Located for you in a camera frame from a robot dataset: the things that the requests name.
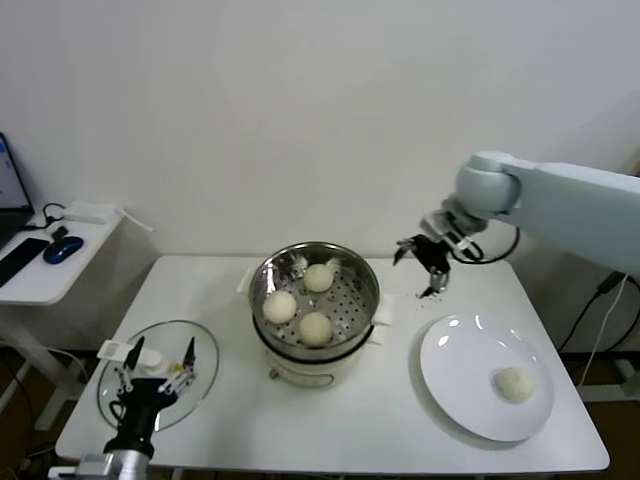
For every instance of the white electric cooker base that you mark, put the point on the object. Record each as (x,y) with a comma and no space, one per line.
(300,380)

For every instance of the stainless steel steamer basket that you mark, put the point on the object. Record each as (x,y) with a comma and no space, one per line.
(360,290)

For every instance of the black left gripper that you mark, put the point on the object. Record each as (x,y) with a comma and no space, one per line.
(147,400)

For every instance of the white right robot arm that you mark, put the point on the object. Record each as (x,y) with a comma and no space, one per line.
(560,200)

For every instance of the black laptop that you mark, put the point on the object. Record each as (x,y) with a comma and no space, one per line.
(10,200)

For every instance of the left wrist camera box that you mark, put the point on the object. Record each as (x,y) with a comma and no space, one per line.
(85,465)

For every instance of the white desk foot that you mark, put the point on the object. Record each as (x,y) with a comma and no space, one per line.
(600,392)

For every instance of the scattered black crumbs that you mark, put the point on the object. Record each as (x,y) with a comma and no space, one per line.
(419,295)

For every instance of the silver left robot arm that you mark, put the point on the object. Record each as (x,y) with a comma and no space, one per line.
(132,460)

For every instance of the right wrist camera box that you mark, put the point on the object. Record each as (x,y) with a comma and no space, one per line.
(445,230)

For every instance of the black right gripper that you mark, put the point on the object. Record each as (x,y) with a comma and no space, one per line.
(432,256)

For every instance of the white adapter box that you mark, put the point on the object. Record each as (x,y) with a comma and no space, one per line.
(87,212)

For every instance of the white round plate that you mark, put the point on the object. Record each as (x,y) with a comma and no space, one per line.
(460,370)

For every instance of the black smartphone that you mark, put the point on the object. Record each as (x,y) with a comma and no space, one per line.
(20,257)

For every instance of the small black dongle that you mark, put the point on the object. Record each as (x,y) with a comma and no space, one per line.
(60,232)

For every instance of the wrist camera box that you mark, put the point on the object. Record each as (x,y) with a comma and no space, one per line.
(85,465)
(445,230)

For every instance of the white steamed baozi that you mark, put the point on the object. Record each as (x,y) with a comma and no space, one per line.
(318,277)
(316,328)
(279,306)
(515,384)

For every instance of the white side table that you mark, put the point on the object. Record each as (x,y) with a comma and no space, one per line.
(45,290)

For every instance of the blue computer mouse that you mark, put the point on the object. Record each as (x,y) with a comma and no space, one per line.
(62,249)

